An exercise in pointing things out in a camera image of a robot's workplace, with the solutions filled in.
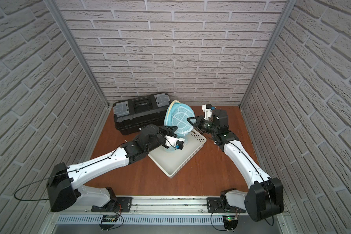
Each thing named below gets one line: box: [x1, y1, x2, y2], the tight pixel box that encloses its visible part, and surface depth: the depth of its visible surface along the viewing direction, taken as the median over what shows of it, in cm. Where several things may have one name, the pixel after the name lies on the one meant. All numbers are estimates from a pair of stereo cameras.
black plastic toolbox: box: [113, 92, 172, 136], surface depth 96 cm
